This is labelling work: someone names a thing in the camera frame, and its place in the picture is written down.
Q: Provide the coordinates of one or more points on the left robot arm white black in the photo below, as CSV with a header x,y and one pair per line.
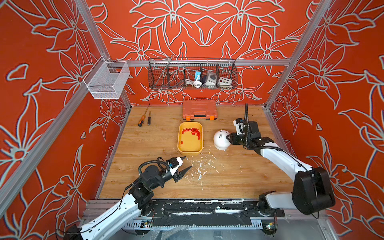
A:
x,y
136,200

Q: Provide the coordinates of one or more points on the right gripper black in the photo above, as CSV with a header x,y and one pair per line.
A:
x,y
233,136

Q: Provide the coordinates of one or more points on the yellow plastic tray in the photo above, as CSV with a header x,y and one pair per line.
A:
x,y
191,145

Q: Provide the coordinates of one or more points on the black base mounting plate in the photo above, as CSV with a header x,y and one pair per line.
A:
x,y
209,213

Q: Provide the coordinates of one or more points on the orange tool case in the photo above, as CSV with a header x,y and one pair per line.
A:
x,y
199,109

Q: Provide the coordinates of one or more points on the white dome screw fixture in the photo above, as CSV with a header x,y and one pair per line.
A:
x,y
220,140

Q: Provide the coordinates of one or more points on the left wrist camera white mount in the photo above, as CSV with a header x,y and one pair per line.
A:
x,y
174,165

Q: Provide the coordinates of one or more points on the white round dial device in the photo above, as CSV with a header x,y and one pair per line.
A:
x,y
211,79

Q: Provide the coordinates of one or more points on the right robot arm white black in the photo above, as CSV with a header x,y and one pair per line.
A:
x,y
312,189

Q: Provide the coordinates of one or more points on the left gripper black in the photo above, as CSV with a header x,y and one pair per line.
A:
x,y
180,175

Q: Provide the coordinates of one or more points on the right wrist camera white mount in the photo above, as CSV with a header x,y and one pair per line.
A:
x,y
239,125

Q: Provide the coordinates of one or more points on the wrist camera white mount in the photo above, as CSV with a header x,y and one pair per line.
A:
x,y
239,125
174,165

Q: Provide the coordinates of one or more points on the white button box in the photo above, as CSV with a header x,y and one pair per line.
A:
x,y
225,83

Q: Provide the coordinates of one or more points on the black wire wall basket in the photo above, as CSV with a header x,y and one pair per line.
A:
x,y
177,73

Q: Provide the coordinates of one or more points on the clear acrylic wall box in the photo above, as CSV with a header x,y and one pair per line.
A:
x,y
107,83

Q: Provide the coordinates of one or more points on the blue white small box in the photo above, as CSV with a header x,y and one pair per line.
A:
x,y
197,76

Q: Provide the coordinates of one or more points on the orange handled screwdriver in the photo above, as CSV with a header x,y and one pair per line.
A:
x,y
141,121

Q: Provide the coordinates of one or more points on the red sleeves pile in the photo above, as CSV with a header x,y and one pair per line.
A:
x,y
194,131

